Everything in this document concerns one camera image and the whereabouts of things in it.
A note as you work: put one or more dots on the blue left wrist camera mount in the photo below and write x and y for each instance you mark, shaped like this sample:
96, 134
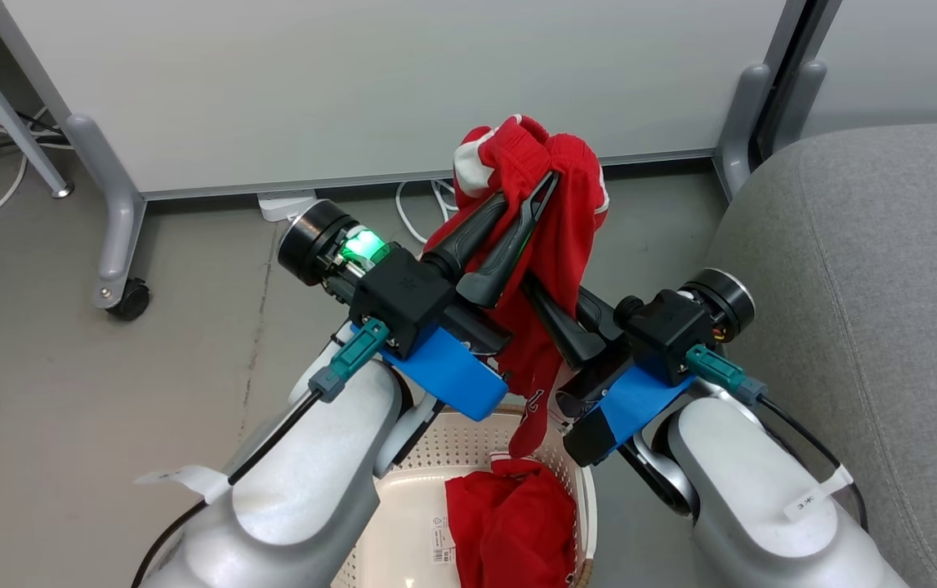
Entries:
452, 371

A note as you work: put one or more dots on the white power strip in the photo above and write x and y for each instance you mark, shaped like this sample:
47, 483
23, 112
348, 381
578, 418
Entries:
284, 204

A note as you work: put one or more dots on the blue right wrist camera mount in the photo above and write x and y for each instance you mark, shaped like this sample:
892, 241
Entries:
631, 404

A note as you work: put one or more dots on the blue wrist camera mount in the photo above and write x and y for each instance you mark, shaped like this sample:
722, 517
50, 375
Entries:
452, 371
631, 404

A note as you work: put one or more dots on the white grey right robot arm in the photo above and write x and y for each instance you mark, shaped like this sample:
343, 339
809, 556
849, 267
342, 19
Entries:
754, 482

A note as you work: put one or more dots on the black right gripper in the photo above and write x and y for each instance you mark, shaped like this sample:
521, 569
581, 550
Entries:
672, 327

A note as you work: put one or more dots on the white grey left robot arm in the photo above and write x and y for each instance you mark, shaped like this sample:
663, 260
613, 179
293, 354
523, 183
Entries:
305, 490

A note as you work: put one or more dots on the grey partition leg with caster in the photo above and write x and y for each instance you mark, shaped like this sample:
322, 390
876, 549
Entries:
117, 220

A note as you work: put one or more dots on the red white sports garment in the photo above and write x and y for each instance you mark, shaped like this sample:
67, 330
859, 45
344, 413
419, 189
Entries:
566, 220

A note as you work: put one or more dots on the crumpled red garment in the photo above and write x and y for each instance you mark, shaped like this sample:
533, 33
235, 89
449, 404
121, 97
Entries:
509, 523

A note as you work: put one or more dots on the large white partition panel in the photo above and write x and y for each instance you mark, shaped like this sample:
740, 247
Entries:
386, 82

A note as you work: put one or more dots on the grey fabric sofa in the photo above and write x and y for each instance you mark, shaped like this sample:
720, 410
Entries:
868, 327

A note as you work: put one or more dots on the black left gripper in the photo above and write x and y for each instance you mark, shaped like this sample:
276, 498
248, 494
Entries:
403, 294

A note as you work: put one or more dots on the grey metal table leg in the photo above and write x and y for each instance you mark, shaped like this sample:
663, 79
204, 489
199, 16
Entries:
2, 106

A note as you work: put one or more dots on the white perforated laundry basket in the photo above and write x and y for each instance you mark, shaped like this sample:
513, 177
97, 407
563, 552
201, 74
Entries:
411, 506

